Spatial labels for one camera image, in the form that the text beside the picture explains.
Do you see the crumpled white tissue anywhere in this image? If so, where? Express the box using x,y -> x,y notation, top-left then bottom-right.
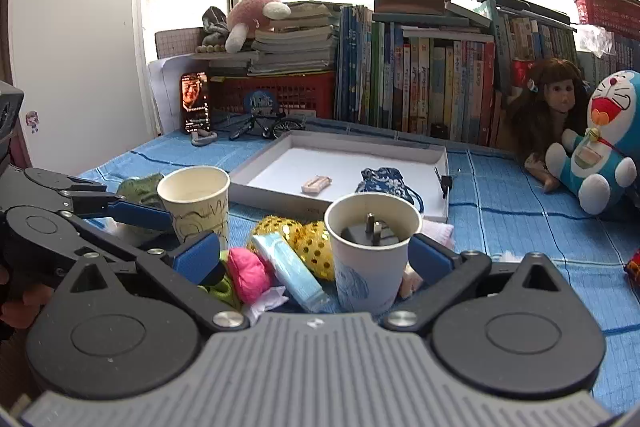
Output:
239,286 -> 292,327

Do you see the lime green scrunchie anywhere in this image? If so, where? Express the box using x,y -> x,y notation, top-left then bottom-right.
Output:
199,273 -> 243,311

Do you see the white shallow cardboard box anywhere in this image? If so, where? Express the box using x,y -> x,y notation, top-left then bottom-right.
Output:
228,129 -> 451,224

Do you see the round blue hand fan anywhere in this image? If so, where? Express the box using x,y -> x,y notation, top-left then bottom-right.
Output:
243,89 -> 280,118

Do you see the blue print paper cup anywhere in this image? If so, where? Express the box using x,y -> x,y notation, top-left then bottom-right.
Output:
324,192 -> 424,316

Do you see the stack of flat books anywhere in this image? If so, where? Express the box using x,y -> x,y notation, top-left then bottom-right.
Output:
207,1 -> 342,78

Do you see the scribbled white paper cup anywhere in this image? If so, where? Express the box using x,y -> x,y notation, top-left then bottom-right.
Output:
157,166 -> 231,254

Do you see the long black rod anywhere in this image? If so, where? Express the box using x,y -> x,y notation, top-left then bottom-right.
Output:
451,0 -> 577,28

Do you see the row of standing books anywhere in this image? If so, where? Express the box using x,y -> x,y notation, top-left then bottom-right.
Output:
334,0 -> 640,148

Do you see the brown haired doll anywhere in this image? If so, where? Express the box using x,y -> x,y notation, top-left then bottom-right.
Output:
499,58 -> 592,194

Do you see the pink plush toy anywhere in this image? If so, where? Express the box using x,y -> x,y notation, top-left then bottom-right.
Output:
224,0 -> 292,54

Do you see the small black clip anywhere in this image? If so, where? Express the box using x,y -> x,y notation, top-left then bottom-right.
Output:
434,166 -> 454,200

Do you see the black power adapter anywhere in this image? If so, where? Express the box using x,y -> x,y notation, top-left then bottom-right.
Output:
340,212 -> 402,249

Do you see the grey grid board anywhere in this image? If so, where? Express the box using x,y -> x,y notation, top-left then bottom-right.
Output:
154,29 -> 212,60

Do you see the dark patterned scrunchie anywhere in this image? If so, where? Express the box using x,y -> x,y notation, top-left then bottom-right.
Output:
356,166 -> 425,214

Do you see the pink soft ball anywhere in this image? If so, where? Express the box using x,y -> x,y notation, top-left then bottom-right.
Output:
227,248 -> 275,304

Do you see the grey plush figure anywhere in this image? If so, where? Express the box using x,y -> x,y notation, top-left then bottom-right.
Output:
201,6 -> 232,54

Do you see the green knitted cloth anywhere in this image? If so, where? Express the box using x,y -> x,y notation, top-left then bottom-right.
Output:
116,173 -> 167,210

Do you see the red plastic basket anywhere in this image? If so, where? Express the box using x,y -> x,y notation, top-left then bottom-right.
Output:
209,72 -> 337,120

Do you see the blue checked blanket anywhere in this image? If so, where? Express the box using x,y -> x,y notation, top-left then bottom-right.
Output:
75,114 -> 640,427

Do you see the light blue tissue packet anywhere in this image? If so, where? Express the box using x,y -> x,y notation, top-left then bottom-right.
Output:
251,232 -> 327,314

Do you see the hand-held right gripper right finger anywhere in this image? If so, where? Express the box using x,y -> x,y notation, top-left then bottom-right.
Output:
382,233 -> 565,334

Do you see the clear plastic bag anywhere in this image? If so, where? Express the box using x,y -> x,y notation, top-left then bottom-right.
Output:
574,26 -> 617,58

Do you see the small red mesh basket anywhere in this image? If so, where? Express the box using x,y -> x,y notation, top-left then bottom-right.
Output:
573,0 -> 640,42

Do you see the miniature black bicycle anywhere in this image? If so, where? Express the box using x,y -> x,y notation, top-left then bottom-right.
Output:
228,109 -> 306,142

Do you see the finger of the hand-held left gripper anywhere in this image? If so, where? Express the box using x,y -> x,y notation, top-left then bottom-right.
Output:
24,167 -> 174,234

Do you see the person's left hand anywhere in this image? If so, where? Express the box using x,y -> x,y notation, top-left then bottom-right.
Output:
0,264 -> 55,334

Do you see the red patterned toy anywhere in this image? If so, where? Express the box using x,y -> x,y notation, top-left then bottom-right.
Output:
623,248 -> 640,282

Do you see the blue robot cat plush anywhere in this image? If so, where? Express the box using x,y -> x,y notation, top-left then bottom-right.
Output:
544,69 -> 640,216

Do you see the gold sequin ball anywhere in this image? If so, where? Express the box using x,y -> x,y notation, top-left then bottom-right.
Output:
248,215 -> 337,283

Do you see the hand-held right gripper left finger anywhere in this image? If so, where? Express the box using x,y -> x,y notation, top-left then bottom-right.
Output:
69,231 -> 250,334

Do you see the small beige eraser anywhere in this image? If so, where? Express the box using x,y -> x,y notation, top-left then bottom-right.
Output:
301,175 -> 332,196

